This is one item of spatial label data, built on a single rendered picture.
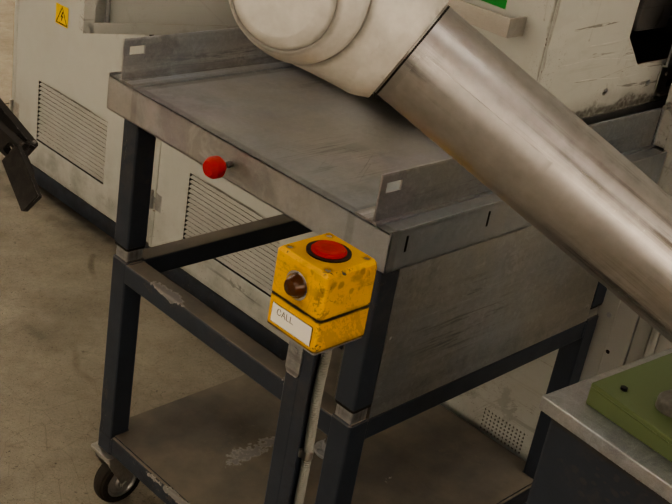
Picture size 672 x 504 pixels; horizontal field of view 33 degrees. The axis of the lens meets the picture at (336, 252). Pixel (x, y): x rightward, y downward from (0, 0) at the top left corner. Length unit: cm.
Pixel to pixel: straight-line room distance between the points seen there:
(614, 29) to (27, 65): 201
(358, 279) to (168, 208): 174
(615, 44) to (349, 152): 45
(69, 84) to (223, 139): 161
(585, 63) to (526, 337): 45
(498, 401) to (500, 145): 134
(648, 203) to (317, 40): 32
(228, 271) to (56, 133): 79
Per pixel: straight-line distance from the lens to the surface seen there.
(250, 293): 271
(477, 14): 166
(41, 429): 241
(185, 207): 284
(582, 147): 100
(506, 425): 229
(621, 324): 206
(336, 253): 119
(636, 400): 133
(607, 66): 180
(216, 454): 209
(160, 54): 183
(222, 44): 190
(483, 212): 154
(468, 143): 98
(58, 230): 320
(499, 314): 175
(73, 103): 320
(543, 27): 164
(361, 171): 158
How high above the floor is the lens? 143
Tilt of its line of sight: 26 degrees down
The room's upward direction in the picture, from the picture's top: 10 degrees clockwise
